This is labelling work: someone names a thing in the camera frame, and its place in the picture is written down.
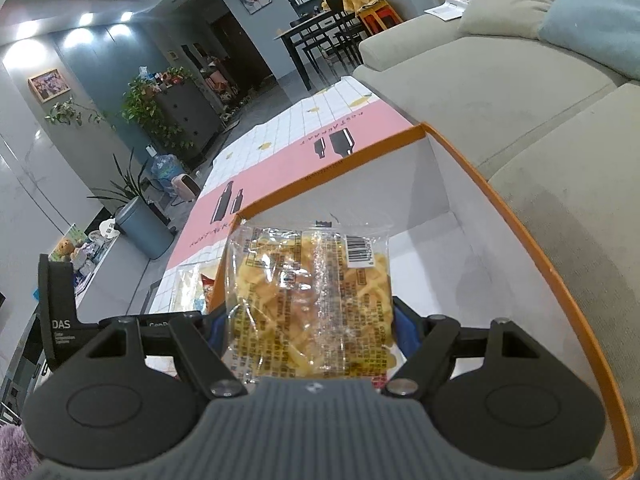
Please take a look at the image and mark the dark door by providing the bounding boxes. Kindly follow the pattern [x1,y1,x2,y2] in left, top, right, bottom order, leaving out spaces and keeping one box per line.
[210,10,276,91]

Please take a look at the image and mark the purple fuzzy cloth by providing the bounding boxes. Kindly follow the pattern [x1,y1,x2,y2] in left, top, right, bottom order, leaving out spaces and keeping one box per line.
[0,424,43,480]

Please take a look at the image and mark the dark drawer cabinet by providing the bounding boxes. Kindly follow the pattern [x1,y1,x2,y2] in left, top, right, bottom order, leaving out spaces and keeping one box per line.
[155,77,223,166]

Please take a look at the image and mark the orange stool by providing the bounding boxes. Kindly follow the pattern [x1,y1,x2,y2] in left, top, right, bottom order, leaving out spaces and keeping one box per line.
[357,2,403,37]

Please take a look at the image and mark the black dining chair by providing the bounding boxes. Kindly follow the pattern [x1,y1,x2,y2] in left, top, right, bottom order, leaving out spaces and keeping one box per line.
[335,0,371,66]
[300,30,351,81]

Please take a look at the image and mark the orange snack packet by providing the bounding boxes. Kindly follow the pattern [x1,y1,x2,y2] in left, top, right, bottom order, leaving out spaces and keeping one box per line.
[200,272,219,308]

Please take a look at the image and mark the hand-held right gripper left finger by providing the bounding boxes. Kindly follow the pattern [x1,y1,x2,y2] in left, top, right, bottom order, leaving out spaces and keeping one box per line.
[85,310,251,401]

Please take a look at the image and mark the hanging wall plant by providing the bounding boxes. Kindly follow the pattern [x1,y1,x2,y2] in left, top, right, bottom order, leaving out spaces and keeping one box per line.
[44,97,108,128]

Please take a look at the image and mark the grey-blue trash can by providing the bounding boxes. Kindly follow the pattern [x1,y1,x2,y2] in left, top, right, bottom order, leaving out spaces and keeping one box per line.
[114,196,176,261]

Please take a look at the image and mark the pale sliced bread packet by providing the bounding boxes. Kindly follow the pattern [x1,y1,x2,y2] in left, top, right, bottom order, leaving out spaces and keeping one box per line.
[172,264,203,313]

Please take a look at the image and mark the large blue water bottle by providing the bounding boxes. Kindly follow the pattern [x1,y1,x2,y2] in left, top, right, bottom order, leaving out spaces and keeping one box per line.
[150,150,183,183]

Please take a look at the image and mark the brown plush bear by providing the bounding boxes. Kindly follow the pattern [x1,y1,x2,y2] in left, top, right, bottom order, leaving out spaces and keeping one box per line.
[50,237,81,266]

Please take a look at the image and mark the light blue cushion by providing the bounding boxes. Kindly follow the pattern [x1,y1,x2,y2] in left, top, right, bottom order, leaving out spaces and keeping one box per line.
[537,0,640,81]

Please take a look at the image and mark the clear packet of yellow crisps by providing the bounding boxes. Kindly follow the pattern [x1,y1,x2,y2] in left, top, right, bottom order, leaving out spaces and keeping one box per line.
[222,220,406,380]

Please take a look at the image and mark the trailing green plant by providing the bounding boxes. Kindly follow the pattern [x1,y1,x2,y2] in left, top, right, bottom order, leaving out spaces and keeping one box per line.
[122,72,196,153]

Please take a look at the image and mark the long-leaf potted plant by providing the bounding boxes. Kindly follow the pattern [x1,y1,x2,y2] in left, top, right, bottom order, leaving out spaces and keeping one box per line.
[87,150,161,221]

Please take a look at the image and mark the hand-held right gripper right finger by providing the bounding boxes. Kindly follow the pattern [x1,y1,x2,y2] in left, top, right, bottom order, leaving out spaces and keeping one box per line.
[382,296,543,401]

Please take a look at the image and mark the beige sofa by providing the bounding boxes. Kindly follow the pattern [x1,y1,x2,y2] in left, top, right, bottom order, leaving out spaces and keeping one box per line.
[352,7,640,461]

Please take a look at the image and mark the printed pink white tablecloth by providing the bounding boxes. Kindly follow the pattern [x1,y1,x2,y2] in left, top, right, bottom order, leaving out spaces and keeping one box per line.
[147,75,416,326]

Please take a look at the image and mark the pink space heater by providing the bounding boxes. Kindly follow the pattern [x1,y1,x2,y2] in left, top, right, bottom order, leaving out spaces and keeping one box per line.
[170,172,201,203]

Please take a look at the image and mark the black dining table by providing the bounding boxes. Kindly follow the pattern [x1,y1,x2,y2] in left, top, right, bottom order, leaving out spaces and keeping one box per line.
[272,7,361,92]

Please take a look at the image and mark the orange cardboard box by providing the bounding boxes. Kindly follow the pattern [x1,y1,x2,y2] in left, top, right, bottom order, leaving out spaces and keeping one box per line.
[206,122,632,480]

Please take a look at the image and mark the group of small toys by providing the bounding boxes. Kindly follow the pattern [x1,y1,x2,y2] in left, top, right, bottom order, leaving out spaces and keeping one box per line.
[145,67,198,93]

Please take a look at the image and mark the wooden framed wall picture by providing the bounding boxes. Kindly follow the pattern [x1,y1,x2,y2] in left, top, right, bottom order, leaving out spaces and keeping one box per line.
[27,68,72,104]

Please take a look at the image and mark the white low cabinet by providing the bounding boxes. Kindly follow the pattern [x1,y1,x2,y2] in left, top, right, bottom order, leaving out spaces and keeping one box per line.
[0,230,151,411]

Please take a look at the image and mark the open shelf unit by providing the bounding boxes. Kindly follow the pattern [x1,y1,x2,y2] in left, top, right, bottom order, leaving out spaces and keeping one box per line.
[200,55,241,116]

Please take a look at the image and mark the white papers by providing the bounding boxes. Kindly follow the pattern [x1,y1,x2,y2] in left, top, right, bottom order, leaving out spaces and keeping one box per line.
[425,0,473,22]

